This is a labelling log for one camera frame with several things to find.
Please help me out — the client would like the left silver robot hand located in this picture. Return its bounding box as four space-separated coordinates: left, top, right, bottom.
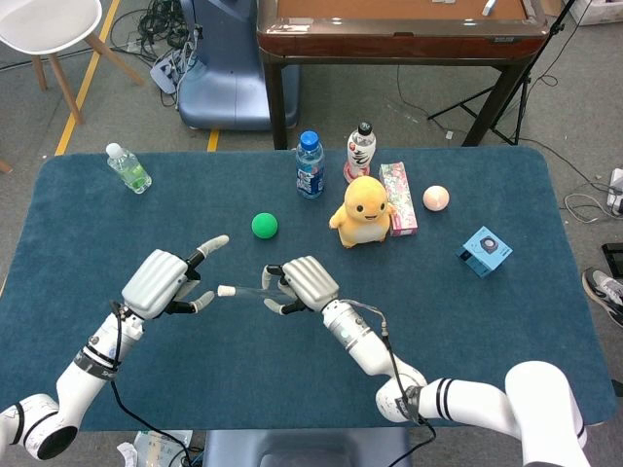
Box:
121 234 230 321

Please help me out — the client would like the black cap white drink bottle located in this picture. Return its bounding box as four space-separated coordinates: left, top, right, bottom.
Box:
343 121 378 184

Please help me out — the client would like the white chair with wooden legs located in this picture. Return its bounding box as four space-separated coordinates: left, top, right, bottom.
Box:
0 0 146 126

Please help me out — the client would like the yellow plush duck toy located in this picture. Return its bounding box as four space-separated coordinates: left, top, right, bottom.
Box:
328 175 396 250

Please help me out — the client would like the black cable bundle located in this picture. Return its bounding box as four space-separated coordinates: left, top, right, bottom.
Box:
109 0 196 64

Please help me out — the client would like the clear plastic bag with papers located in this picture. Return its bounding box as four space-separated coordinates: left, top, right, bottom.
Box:
116 430 196 467

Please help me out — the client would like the blue grey robot torso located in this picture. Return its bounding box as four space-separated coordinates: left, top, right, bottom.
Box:
202 427 413 467

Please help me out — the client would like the grey sneaker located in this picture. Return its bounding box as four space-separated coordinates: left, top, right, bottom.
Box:
582 266 623 328

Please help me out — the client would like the brown mahjong table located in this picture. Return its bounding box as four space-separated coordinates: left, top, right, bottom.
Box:
256 0 552 150

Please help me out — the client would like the green label clear bottle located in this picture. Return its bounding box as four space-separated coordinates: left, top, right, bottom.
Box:
105 142 153 196

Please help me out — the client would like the clear glass test tube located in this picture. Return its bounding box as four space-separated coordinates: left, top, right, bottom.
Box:
233 285 288 303

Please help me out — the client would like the black tripod stand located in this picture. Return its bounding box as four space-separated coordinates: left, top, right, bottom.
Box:
426 0 593 147

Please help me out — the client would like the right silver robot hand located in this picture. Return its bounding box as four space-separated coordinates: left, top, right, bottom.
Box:
261 256 341 316

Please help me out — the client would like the dark blue table mat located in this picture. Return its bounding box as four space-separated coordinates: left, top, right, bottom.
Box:
0 147 618 433

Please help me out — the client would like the blue grey machine base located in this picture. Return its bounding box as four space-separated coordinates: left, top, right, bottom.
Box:
175 0 301 131

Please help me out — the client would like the green foam ball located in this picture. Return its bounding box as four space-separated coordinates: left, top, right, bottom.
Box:
250 211 279 240

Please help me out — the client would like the pink floral carton box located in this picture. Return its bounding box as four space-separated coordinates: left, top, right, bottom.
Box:
378 162 420 238

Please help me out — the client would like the white power strip with plugs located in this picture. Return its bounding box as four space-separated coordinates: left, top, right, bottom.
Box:
149 51 196 96

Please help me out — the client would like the peach coloured ball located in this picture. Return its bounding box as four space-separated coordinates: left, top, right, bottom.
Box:
421 185 451 213

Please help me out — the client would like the white loose cable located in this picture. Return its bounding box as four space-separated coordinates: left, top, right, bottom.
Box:
564 193 615 225

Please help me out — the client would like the small light blue box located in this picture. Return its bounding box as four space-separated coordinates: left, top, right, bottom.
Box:
456 225 514 279

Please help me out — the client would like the blue cap water bottle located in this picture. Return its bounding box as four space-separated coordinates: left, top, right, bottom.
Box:
295 129 326 200

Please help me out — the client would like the black flat device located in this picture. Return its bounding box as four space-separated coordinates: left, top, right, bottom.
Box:
602 241 623 276

